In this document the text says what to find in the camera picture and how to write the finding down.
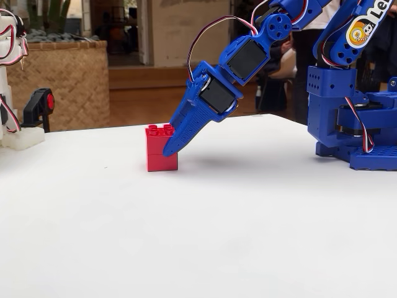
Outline grey pebbles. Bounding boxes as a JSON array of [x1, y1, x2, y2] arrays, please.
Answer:
[[24, 29, 100, 43]]

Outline black clamp with red knob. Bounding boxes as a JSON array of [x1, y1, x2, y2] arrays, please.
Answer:
[[20, 88, 56, 133]]

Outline person in dark clothes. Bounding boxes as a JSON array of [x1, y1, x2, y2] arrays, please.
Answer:
[[259, 34, 298, 112]]

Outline white arm servo cable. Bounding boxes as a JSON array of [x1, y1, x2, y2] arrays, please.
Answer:
[[0, 8, 29, 66]]

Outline gripper servo cable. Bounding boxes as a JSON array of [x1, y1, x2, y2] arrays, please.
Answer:
[[187, 15, 259, 83]]

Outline base servo cable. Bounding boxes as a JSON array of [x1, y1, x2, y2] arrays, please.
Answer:
[[344, 97, 375, 154]]

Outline woven basket planter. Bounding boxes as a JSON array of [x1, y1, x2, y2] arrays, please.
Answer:
[[6, 40, 111, 131]]

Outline green plant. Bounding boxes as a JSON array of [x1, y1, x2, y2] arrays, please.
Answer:
[[26, 0, 72, 34]]

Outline red toy brick stack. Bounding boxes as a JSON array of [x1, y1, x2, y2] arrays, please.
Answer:
[[145, 124, 179, 173]]

